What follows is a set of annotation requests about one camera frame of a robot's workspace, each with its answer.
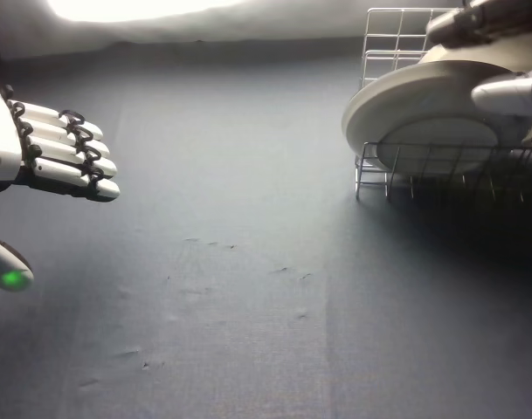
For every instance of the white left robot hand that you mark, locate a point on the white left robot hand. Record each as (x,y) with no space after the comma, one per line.
(501,17)

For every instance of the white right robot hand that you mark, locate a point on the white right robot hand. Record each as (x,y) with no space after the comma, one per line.
(51,148)

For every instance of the grey table cloth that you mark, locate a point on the grey table cloth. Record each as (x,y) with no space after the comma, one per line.
(204,174)

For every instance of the white fabric sheet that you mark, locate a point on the white fabric sheet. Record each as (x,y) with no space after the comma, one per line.
(248,22)

